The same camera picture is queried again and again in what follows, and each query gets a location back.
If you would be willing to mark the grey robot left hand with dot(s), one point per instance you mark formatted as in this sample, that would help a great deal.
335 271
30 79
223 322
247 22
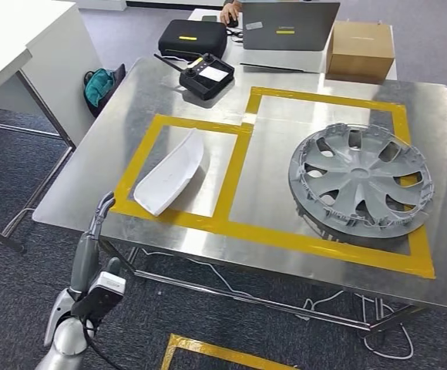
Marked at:
85 265

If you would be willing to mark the white curved plastic part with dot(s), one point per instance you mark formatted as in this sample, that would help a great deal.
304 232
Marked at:
169 173

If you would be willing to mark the steel workbench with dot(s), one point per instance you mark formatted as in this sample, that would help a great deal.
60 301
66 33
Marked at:
131 102

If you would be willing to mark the black and teal bag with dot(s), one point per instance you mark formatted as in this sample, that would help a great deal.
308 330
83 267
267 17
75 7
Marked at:
100 89

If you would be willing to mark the black remote controller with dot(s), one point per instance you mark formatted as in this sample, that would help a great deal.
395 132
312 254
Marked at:
208 76

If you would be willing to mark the white office desk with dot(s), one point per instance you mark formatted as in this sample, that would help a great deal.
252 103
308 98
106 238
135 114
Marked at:
312 61
11 30

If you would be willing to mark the black zip case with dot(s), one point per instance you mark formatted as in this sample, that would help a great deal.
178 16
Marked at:
192 38

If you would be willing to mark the black phone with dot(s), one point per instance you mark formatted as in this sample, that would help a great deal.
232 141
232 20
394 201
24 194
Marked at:
209 18

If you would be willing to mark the black computer mouse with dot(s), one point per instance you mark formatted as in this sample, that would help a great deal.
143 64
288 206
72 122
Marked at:
232 21

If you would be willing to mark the person's hand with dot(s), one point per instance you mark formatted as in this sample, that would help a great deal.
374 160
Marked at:
229 10

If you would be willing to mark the grey laptop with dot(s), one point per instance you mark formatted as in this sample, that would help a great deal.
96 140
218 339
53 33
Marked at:
291 25

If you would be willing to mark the grey wheel cover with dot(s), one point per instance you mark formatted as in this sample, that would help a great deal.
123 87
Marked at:
358 173

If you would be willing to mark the brown cardboard box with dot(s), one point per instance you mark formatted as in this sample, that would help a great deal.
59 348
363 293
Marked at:
360 51

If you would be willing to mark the robot left wrist camera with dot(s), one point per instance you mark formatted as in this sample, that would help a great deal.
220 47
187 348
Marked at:
102 296

